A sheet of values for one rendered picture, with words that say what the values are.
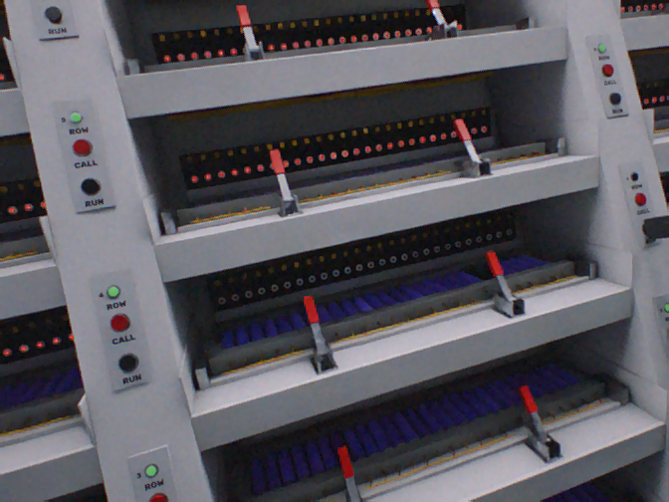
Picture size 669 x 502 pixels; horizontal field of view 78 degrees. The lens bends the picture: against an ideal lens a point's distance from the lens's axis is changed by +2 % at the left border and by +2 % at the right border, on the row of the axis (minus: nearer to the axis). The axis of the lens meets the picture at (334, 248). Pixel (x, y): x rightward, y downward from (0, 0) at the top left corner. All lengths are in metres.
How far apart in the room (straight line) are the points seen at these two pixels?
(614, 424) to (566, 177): 0.36
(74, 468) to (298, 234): 0.34
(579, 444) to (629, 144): 0.43
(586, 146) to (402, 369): 0.42
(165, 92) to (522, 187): 0.47
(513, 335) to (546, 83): 0.40
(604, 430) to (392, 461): 0.30
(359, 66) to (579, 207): 0.40
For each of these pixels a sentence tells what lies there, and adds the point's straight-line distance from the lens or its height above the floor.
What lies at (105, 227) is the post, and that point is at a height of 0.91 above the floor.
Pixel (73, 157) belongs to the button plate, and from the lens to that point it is 0.53.
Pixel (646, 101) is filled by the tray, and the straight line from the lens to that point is 1.07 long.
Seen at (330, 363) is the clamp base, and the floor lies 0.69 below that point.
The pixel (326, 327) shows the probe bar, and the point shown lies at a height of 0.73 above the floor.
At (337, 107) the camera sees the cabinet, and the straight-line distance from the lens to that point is 0.76.
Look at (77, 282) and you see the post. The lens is 0.51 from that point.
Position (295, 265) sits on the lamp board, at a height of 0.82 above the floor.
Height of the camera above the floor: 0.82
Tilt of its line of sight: 2 degrees up
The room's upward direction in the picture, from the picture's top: 13 degrees counter-clockwise
